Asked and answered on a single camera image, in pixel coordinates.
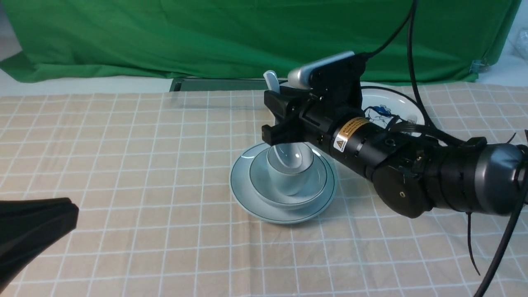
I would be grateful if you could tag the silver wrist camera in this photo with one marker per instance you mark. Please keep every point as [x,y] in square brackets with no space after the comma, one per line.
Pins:
[299,77]

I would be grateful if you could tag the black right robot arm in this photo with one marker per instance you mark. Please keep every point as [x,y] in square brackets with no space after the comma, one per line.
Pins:
[413,167]

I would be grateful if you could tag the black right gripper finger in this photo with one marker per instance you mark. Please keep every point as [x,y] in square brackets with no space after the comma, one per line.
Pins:
[286,132]
[281,104]

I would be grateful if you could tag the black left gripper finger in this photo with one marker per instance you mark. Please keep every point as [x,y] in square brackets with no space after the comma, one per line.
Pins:
[29,227]

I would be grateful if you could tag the green backdrop cloth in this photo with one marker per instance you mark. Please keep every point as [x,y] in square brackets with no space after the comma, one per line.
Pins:
[243,38]

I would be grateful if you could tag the light blue spoon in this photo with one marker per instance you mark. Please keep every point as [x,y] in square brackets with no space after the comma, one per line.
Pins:
[272,81]

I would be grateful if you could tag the light blue cup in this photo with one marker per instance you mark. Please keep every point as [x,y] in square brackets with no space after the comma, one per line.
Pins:
[289,166]

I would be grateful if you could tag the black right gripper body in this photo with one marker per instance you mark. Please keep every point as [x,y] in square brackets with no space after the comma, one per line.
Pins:
[334,87]

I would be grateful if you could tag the white illustrated plate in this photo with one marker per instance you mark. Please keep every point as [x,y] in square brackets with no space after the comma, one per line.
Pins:
[381,104]

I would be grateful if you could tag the light blue plate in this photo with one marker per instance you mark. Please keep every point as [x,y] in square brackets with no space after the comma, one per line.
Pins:
[246,196]

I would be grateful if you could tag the beige checked tablecloth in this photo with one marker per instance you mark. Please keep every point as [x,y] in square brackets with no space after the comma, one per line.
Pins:
[150,175]

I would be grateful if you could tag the metal clamp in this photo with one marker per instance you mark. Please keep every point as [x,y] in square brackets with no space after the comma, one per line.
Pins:
[479,66]

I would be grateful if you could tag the light blue bowl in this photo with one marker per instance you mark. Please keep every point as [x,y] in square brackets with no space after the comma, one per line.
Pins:
[318,186]

